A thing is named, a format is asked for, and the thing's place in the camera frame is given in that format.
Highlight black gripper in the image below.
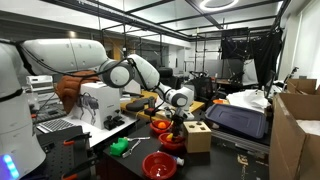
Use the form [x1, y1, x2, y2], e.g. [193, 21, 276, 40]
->
[170, 114, 186, 141]

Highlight green plastic toy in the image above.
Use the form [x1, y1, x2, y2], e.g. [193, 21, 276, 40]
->
[109, 137, 130, 158]

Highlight red plastic bowl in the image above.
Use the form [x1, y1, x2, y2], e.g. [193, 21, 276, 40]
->
[158, 132, 186, 151]
[149, 119, 173, 135]
[141, 151, 178, 180]

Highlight small tan cardboard box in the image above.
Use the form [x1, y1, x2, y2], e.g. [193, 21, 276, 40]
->
[155, 110, 173, 122]

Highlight wooden shape sorter box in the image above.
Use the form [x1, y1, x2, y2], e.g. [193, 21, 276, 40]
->
[181, 120, 213, 154]

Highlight white blue toothpaste tube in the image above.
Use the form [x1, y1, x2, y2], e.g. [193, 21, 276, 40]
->
[156, 150, 185, 167]

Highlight black box with red label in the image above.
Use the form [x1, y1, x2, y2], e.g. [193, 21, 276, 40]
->
[143, 107, 160, 117]

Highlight silver metal spoon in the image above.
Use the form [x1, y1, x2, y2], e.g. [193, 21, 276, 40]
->
[121, 139, 142, 159]

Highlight black padded case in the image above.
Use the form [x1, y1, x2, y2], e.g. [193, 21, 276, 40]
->
[125, 97, 151, 113]

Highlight orange bowl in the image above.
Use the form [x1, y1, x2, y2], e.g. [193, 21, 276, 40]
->
[212, 98, 230, 106]

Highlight black office chair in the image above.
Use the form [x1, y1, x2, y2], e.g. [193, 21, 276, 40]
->
[157, 66, 181, 89]
[191, 71, 218, 101]

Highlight white monitor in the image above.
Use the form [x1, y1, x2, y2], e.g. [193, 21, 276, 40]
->
[122, 79, 142, 96]

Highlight dark blue plastic lid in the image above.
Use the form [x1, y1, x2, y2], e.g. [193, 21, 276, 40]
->
[204, 103, 269, 140]

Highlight black controller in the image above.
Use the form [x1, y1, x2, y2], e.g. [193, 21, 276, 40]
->
[103, 114, 126, 131]

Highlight white desk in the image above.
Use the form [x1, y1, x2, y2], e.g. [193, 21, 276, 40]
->
[36, 109, 139, 148]

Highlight white robot dog box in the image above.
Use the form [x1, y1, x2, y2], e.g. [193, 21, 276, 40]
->
[71, 81, 122, 130]

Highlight white paper pile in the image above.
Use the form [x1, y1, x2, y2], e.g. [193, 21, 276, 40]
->
[226, 89, 271, 113]

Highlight black orange clamp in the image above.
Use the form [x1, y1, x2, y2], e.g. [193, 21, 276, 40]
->
[62, 131, 93, 147]
[61, 156, 99, 180]

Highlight black computer monitor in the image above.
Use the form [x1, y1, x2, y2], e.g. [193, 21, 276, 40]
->
[264, 69, 277, 99]

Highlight brown puffer jacket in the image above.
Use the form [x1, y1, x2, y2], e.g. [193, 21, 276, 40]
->
[54, 70, 103, 114]

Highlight large brown cardboard box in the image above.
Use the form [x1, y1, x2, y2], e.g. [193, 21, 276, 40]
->
[268, 92, 320, 180]

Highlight black pegboard stand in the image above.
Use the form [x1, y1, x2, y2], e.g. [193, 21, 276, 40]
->
[36, 125, 98, 180]

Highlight black curtain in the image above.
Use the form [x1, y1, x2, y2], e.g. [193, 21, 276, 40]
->
[220, 28, 284, 89]

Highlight grey keyboard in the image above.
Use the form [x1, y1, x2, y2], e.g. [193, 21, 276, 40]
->
[37, 118, 76, 134]

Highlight white foam packing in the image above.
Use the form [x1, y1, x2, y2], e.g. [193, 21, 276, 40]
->
[295, 119, 320, 136]

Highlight small open cardboard box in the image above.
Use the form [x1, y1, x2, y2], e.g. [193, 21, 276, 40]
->
[286, 78, 318, 95]

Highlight white printer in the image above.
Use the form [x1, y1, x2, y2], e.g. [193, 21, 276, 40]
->
[25, 74, 55, 94]

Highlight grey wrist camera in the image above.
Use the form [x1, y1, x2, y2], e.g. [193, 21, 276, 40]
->
[183, 111, 196, 121]

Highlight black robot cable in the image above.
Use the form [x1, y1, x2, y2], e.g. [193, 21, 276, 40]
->
[14, 41, 178, 118]

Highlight ring ceiling light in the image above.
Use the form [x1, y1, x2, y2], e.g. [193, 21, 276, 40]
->
[199, 0, 240, 13]

